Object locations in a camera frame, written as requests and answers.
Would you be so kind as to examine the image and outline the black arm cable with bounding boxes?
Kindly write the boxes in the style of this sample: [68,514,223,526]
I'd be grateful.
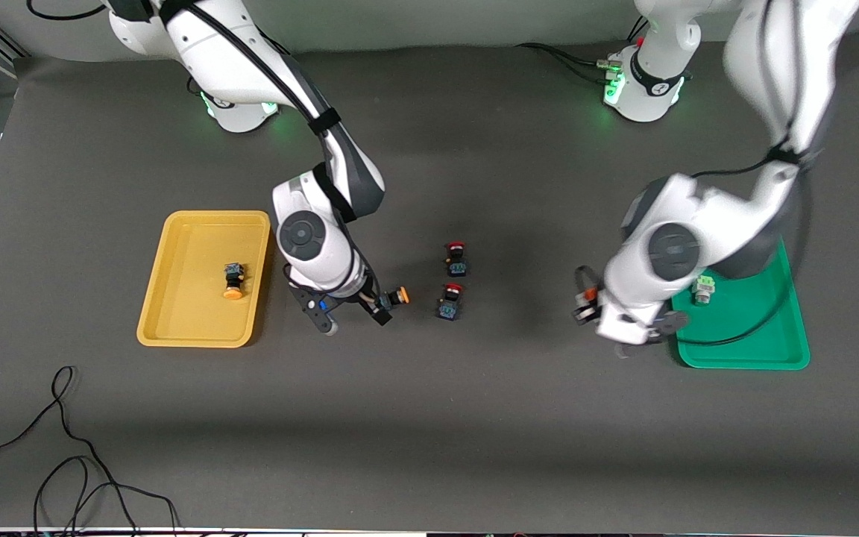
[27,0,387,314]
[575,0,811,348]

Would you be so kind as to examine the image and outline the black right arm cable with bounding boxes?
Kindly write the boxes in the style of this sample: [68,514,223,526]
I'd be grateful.
[27,0,387,314]

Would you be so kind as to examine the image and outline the loose black cable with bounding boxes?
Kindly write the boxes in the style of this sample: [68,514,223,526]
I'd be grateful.
[0,365,180,537]

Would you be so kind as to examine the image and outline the green plastic tray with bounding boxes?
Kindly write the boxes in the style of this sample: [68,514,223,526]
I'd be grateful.
[670,237,811,371]

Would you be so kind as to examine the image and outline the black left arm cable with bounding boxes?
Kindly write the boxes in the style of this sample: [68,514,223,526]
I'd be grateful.
[575,0,811,348]

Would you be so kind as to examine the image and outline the black left base cables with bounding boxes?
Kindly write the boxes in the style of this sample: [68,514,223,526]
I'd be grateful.
[515,15,650,83]

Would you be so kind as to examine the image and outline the yellow plastic tray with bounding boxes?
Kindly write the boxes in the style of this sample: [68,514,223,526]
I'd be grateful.
[136,210,272,348]

